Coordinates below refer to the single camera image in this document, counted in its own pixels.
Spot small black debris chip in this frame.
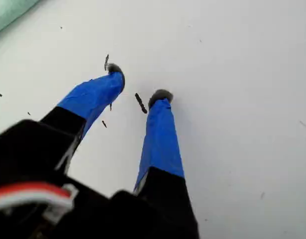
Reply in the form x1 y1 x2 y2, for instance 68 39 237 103
134 93 148 115

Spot red white servo wire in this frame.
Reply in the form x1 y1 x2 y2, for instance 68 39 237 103
0 182 78 215

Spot green t-shirt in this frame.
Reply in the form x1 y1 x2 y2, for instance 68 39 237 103
0 0 42 36

